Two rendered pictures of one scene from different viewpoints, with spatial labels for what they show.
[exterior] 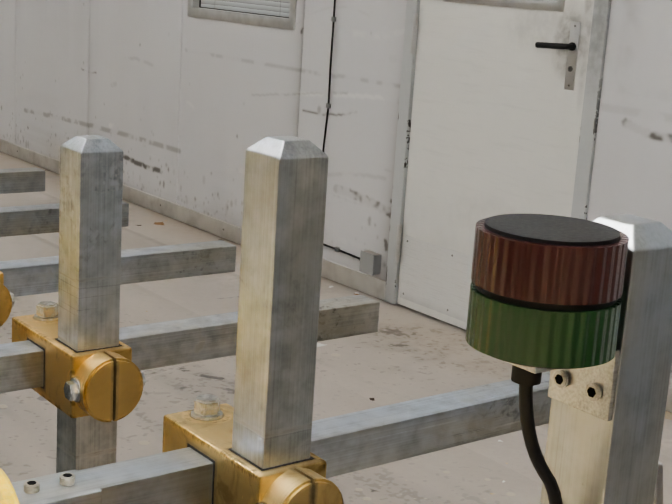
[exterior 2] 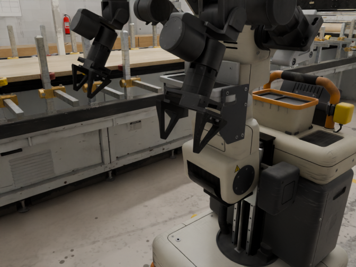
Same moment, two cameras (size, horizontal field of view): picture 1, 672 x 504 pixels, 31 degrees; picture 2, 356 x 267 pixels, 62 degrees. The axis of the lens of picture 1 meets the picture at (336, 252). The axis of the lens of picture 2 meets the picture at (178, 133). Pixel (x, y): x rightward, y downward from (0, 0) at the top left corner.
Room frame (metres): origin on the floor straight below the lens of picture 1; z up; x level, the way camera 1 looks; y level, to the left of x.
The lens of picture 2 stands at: (-0.18, -2.82, 1.22)
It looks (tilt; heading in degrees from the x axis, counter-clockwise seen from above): 22 degrees down; 89
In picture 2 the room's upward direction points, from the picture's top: straight up
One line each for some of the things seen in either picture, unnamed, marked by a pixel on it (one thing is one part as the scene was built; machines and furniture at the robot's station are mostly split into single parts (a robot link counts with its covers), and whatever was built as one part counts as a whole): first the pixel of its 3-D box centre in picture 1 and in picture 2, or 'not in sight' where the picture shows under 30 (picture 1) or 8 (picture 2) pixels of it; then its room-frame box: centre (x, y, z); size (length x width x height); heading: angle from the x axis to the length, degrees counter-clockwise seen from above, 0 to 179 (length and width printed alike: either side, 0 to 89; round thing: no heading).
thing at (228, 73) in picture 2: not in sight; (204, 95); (-0.09, -1.95, 0.99); 0.28 x 0.16 x 0.22; 127
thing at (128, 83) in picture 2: not in sight; (130, 82); (-0.47, -0.88, 0.81); 0.14 x 0.06 x 0.05; 38
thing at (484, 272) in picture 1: (548, 257); not in sight; (0.47, -0.08, 1.16); 0.06 x 0.06 x 0.02
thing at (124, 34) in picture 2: not in sight; (126, 70); (-0.48, -0.89, 0.89); 0.04 x 0.04 x 0.48; 38
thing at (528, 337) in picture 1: (542, 318); not in sight; (0.47, -0.08, 1.13); 0.06 x 0.06 x 0.02
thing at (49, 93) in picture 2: not in sight; (52, 92); (-0.86, -1.19, 0.82); 0.14 x 0.06 x 0.05; 38
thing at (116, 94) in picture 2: not in sight; (104, 89); (-0.59, -1.10, 0.81); 0.43 x 0.03 x 0.04; 128
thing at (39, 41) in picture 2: not in sight; (46, 81); (-0.88, -1.20, 0.88); 0.04 x 0.04 x 0.48; 38
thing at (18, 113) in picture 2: not in sight; (10, 105); (-0.98, -1.40, 0.80); 0.43 x 0.03 x 0.04; 128
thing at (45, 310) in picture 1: (47, 310); not in sight; (0.95, 0.23, 0.98); 0.02 x 0.02 x 0.01
